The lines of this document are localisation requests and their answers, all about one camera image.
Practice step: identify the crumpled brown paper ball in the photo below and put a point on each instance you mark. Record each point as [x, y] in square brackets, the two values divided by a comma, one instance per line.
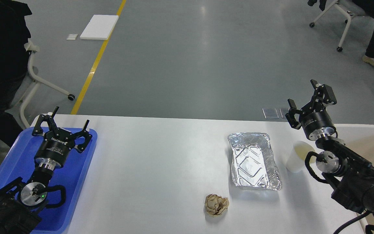
[216, 205]

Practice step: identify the white chair left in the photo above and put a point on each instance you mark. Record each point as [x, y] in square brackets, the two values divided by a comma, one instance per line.
[36, 81]

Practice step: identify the left clear floor plate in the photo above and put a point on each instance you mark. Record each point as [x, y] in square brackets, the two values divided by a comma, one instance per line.
[270, 113]

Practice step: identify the blue plastic tray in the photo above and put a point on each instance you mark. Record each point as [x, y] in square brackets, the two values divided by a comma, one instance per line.
[19, 162]

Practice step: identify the aluminium foil tray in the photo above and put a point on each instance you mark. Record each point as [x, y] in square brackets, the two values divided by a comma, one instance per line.
[253, 165]

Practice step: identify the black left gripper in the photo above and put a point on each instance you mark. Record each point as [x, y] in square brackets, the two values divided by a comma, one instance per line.
[58, 142]

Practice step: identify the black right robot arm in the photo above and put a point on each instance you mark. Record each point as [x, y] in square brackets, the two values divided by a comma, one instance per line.
[350, 175]

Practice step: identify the white foam board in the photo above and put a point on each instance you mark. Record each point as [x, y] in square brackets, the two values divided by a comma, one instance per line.
[99, 27]

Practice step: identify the white chair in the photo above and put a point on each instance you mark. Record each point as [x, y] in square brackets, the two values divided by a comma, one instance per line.
[36, 81]
[344, 10]

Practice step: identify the clear floor plate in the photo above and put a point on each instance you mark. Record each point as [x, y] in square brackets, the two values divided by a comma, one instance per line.
[270, 113]
[284, 112]

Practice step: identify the white paper cup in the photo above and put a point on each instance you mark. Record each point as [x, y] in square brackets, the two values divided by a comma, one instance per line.
[296, 160]

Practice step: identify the white chair right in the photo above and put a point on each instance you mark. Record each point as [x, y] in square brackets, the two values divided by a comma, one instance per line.
[344, 10]

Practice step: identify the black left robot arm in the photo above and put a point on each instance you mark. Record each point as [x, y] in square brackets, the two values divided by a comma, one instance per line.
[42, 176]

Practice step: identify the person in black left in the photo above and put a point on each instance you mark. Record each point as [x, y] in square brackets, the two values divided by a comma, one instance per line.
[14, 34]

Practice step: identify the small white floor tile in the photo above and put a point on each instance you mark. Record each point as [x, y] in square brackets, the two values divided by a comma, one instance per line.
[72, 36]

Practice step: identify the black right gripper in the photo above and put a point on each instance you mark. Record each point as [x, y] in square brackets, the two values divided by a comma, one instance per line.
[313, 117]

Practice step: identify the right clear floor plate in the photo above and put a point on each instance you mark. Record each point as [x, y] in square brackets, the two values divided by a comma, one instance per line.
[284, 112]

